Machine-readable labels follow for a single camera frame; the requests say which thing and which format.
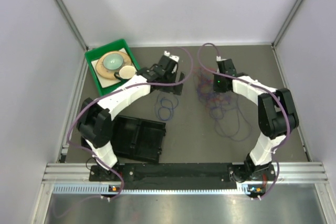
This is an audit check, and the red thin wire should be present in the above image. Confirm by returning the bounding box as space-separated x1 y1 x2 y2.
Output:
193 68 234 112

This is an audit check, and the blue thin wire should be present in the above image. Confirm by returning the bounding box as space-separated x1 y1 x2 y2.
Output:
154 94 181 121

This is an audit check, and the black two-compartment tray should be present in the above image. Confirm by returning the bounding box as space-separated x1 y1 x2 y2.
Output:
111 115 166 164

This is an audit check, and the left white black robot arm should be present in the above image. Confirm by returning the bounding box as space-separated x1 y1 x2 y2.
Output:
76 51 183 180

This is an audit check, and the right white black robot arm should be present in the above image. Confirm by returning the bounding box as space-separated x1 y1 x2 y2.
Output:
213 56 299 182

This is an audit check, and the black mug with beige inside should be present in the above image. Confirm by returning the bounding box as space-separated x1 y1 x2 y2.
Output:
114 66 137 81

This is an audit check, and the teal glass bowl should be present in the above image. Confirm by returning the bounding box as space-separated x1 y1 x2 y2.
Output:
103 52 124 70

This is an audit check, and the green plastic bin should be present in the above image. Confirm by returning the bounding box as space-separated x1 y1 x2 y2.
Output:
85 39 140 96

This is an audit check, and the white square board in bin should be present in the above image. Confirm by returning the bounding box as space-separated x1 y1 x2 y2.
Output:
91 48 137 88

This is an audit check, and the wooden round plate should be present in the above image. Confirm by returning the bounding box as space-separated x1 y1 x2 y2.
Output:
95 51 132 79

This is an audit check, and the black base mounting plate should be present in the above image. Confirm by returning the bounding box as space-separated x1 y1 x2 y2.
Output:
88 162 279 189

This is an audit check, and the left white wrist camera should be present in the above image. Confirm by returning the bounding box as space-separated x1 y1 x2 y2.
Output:
163 51 180 62

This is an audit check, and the purple thin wire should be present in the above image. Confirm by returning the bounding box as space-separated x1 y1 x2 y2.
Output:
194 71 253 142

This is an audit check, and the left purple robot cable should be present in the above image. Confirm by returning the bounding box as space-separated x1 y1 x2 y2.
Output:
67 47 194 204

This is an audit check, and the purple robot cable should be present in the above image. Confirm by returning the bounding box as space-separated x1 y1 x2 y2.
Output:
197 42 292 200
67 47 194 204

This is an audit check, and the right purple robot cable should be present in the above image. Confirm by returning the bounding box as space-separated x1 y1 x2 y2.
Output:
197 42 292 200

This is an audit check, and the right aluminium corner post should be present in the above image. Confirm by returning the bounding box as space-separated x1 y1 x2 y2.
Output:
271 0 321 48

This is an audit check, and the aluminium corner post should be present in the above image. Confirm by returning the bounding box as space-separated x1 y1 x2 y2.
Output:
271 0 321 48
39 0 89 50

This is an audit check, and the aluminium frame rail front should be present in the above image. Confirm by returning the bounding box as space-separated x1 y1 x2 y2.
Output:
43 162 328 184

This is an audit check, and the white slotted cable duct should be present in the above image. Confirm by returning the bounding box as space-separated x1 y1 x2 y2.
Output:
52 184 263 196

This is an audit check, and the left aluminium corner post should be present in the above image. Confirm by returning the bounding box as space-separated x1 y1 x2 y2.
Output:
39 0 89 50

